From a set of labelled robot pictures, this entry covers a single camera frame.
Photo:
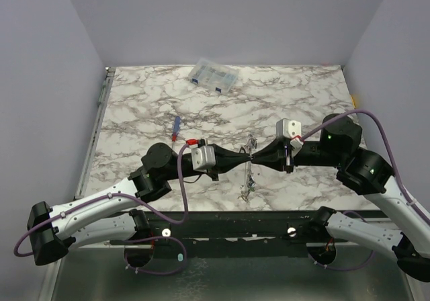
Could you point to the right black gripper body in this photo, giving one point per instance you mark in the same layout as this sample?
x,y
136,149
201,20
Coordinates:
x,y
287,156

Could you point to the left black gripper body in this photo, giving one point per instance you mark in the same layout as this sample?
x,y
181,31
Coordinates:
x,y
214,176

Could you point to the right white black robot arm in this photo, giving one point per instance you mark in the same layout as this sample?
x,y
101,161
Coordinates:
x,y
336,143

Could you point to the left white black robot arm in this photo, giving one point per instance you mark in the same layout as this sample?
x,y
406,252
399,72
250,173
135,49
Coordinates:
x,y
111,213

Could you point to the blue red screwdriver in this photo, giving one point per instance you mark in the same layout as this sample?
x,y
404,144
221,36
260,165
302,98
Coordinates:
x,y
176,127

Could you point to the clear plastic organizer box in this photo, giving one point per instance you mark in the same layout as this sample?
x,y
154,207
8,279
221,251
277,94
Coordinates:
x,y
213,76

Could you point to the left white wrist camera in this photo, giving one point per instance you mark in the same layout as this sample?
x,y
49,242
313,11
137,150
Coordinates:
x,y
203,157

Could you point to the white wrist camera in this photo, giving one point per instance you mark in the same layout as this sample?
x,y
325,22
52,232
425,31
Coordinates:
x,y
290,130
203,157

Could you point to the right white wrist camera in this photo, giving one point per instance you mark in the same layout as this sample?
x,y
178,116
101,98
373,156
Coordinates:
x,y
290,130

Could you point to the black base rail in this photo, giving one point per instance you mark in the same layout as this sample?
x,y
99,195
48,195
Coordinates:
x,y
234,234

